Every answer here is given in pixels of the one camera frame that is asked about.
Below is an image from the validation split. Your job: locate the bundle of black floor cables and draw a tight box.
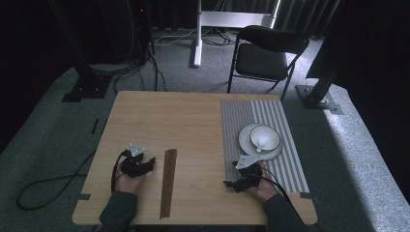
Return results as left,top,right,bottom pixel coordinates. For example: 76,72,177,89
110,47,169,94

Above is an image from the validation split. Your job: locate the person's left hand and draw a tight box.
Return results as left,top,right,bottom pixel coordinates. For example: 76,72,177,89
113,162,147,195

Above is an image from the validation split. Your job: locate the left hand-held gripper cable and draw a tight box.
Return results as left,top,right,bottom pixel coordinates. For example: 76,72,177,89
110,149,131,194

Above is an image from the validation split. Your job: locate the person's right hand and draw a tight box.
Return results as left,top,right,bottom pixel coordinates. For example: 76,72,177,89
246,160,279,204

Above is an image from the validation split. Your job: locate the hand-held gripper cable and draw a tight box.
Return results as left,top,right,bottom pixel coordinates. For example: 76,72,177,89
256,166,312,232
110,149,131,194

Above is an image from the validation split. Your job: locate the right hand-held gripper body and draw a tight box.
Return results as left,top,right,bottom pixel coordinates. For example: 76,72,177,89
234,154,263,191

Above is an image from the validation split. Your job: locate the black metal stand with panel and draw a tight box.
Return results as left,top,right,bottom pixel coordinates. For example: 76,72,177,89
294,0,345,116

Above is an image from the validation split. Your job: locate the white ceramic spoon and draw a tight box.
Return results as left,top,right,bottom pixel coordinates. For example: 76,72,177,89
254,134,274,154

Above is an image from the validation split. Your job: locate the grey striped placemat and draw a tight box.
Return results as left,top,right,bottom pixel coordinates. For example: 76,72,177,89
220,100,310,194

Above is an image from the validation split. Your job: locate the white floor cable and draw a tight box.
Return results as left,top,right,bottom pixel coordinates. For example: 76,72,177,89
154,28,198,46

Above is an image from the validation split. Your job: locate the black folding chair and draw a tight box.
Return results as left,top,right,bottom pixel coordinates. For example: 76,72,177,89
226,24,310,102

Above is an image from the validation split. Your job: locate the white plate with dark rim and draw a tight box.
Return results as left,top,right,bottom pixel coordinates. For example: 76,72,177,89
237,122,284,161

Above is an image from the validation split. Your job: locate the right hand-held gripper cable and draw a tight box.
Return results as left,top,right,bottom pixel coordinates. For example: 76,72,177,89
256,166,312,232

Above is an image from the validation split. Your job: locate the white bowl with dark rim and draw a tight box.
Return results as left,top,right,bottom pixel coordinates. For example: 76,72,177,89
249,124,281,152

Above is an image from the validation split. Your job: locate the white desk frame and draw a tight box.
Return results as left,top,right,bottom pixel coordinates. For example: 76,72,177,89
191,0,282,69

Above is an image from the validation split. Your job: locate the dark curtain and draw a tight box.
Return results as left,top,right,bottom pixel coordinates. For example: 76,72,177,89
221,0,342,41

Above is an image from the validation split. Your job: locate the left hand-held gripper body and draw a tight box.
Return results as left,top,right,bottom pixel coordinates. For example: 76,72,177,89
121,143,153,179

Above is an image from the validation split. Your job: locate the black cable on floor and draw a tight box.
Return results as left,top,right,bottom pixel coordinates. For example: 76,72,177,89
15,149,98,213

